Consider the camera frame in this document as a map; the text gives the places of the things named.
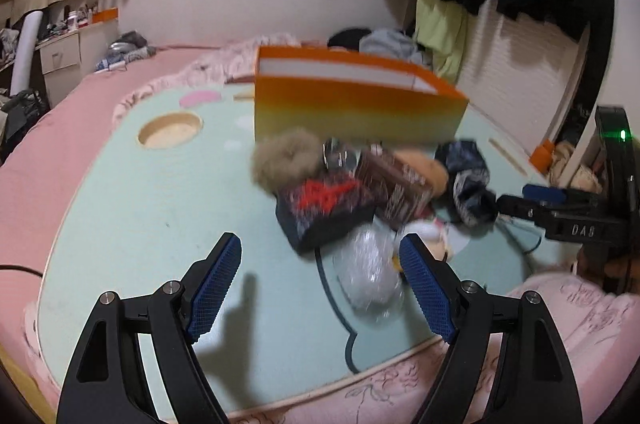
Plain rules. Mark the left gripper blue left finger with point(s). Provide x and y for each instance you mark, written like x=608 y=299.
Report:
x=206 y=284

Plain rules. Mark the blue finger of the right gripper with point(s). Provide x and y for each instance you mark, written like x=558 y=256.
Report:
x=543 y=194

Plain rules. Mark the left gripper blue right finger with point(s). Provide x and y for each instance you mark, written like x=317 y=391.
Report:
x=434 y=284

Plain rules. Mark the small doll keychain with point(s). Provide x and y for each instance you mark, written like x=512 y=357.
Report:
x=435 y=235

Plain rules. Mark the clear plastic packet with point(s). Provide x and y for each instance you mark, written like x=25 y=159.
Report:
x=364 y=267

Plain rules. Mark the black lace cloth bundle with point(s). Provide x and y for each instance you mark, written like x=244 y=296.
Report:
x=467 y=189

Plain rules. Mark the brown card box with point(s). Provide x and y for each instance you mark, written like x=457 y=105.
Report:
x=401 y=193

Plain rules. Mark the brown plush bear toy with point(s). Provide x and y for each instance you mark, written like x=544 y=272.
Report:
x=432 y=170

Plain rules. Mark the black pouch red print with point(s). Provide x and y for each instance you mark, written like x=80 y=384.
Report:
x=323 y=209

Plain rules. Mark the tan fluffy scrunchie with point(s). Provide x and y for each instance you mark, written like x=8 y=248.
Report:
x=285 y=159

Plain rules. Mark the silver metal funnel cup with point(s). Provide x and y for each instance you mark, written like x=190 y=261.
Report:
x=339 y=156

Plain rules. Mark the orange cardboard box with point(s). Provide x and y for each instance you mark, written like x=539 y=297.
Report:
x=353 y=97

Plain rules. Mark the orange bottle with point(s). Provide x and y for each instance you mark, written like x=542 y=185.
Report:
x=542 y=157

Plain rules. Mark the white shelf unit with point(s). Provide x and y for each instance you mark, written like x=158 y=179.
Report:
x=609 y=77

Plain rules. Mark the yellow-green hanging cloth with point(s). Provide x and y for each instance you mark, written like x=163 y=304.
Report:
x=441 y=27

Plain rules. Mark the pink floral duvet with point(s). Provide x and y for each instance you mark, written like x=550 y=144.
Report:
x=216 y=67

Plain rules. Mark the grey clothes pile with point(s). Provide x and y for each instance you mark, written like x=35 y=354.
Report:
x=392 y=44

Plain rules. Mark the striped clothes on bed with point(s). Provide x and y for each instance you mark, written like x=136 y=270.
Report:
x=129 y=47

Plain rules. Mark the black clothes pile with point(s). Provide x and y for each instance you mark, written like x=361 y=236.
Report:
x=348 y=39

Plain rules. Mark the white bedside cabinet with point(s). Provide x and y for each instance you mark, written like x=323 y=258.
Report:
x=67 y=59

